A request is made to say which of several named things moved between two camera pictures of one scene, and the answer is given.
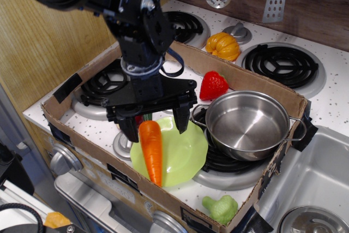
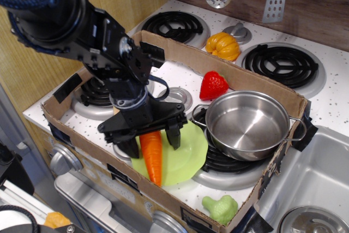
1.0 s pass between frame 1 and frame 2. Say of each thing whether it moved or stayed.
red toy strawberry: stayed
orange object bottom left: stayed
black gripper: moved
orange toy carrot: stayed
